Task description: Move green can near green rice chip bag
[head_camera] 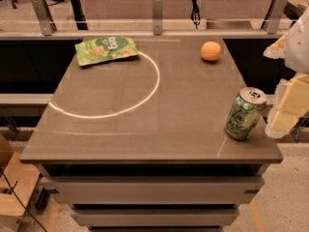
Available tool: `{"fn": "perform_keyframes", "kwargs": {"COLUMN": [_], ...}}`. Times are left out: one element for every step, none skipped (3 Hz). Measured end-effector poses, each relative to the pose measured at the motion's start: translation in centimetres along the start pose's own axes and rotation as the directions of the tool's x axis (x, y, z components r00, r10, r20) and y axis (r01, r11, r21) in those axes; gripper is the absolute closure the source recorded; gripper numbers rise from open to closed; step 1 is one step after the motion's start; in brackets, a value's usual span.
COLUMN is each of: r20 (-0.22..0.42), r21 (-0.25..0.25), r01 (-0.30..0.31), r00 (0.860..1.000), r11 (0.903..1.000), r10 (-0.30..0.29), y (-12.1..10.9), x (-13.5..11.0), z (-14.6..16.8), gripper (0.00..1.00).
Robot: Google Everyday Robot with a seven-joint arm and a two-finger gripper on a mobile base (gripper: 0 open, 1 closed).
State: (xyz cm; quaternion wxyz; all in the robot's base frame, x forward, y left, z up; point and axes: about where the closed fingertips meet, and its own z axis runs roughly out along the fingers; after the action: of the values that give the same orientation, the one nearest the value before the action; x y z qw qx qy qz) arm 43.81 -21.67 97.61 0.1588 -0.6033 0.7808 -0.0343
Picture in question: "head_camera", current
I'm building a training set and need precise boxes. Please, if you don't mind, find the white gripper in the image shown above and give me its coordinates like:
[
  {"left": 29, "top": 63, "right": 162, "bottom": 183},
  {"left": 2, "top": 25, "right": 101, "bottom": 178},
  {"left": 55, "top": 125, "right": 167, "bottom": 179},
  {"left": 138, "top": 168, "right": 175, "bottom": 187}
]
[{"left": 263, "top": 9, "right": 309, "bottom": 138}]

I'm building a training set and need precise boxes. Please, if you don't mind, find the green soda can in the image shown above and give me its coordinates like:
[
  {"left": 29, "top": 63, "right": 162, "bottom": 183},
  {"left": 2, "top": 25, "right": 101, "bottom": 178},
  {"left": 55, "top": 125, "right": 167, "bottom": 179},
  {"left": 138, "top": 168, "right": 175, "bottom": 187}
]
[{"left": 225, "top": 87, "right": 267, "bottom": 140}]

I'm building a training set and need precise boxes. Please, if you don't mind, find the green rice chip bag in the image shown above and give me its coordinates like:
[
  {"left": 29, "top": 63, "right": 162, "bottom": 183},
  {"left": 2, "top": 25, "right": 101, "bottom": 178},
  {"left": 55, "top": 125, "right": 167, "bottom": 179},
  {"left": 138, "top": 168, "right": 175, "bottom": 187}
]
[{"left": 75, "top": 36, "right": 138, "bottom": 67}]

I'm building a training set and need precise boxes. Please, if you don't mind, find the orange fruit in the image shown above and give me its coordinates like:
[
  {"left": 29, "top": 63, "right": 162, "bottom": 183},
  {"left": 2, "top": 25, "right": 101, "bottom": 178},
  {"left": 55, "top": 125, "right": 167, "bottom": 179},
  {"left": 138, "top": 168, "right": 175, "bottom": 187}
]
[{"left": 201, "top": 42, "right": 221, "bottom": 61}]

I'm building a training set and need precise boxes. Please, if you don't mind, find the grey drawer cabinet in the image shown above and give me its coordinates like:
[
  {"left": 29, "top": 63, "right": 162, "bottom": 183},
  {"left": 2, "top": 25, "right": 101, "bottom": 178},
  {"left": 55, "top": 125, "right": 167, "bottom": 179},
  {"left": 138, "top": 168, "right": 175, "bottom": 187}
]
[{"left": 21, "top": 37, "right": 282, "bottom": 232}]

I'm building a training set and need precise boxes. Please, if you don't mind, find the black table leg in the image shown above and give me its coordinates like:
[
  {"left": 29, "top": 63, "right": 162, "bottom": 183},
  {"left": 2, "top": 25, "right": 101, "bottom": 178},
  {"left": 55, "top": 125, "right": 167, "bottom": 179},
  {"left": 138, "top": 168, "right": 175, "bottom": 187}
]
[{"left": 70, "top": 0, "right": 88, "bottom": 30}]

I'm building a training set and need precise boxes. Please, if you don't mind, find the lower grey drawer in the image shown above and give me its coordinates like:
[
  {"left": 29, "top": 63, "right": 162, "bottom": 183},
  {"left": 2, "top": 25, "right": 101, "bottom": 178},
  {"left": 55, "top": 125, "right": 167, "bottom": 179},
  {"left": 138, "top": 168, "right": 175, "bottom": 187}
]
[{"left": 71, "top": 209, "right": 239, "bottom": 227}]

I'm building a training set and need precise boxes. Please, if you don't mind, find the grey drawer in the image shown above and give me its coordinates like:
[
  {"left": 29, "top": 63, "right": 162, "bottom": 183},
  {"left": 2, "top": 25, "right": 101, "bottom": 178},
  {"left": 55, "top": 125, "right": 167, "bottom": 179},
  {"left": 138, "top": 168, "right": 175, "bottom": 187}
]
[
  {"left": 71, "top": 209, "right": 239, "bottom": 227},
  {"left": 42, "top": 177, "right": 264, "bottom": 205}
]

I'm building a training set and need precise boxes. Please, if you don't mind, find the upper grey drawer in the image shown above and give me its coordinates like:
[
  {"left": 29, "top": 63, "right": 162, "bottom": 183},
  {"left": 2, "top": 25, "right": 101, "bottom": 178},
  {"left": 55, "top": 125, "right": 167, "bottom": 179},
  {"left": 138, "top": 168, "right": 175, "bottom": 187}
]
[{"left": 42, "top": 177, "right": 264, "bottom": 205}]

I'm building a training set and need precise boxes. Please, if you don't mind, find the cardboard box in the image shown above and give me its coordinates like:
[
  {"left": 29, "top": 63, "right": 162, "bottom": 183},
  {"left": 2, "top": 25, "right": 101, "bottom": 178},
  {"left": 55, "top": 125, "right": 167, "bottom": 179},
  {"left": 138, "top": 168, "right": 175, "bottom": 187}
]
[{"left": 0, "top": 134, "right": 41, "bottom": 232}]

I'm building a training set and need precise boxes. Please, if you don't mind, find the right metal bracket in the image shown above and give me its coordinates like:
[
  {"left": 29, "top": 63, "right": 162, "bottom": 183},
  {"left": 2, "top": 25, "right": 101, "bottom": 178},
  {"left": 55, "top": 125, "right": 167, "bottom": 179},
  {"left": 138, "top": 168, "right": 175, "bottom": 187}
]
[{"left": 266, "top": 0, "right": 288, "bottom": 34}]

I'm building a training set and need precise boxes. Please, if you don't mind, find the metal bracket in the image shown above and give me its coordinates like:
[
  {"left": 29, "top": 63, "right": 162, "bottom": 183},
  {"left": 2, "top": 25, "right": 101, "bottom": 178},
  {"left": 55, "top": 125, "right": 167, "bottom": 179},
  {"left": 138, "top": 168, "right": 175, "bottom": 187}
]
[
  {"left": 153, "top": 0, "right": 163, "bottom": 35},
  {"left": 30, "top": 0, "right": 57, "bottom": 36},
  {"left": 266, "top": 0, "right": 288, "bottom": 34}
]

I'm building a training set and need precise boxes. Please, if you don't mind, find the black hanging cable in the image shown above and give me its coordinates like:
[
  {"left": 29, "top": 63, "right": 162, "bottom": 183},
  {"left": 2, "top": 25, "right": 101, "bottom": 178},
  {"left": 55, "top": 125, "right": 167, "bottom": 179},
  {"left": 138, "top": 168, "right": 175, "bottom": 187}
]
[{"left": 188, "top": 0, "right": 202, "bottom": 30}]

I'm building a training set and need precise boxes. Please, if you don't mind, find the middle metal bracket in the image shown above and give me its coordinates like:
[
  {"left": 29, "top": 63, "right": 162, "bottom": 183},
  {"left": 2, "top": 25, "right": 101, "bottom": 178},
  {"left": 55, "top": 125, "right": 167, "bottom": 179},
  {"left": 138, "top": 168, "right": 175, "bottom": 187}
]
[{"left": 153, "top": 0, "right": 163, "bottom": 35}]

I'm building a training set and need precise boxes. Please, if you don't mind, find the left metal bracket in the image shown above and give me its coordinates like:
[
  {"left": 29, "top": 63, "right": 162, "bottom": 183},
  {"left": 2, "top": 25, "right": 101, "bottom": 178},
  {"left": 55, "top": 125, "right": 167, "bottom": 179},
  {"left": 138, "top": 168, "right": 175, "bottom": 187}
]
[{"left": 30, "top": 0, "right": 57, "bottom": 36}]

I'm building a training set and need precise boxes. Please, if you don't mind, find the black floor cable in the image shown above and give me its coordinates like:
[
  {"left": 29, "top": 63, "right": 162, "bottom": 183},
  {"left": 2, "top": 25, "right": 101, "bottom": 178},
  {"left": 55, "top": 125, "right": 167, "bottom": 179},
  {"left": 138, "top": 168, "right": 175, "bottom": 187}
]
[{"left": 0, "top": 167, "right": 48, "bottom": 232}]

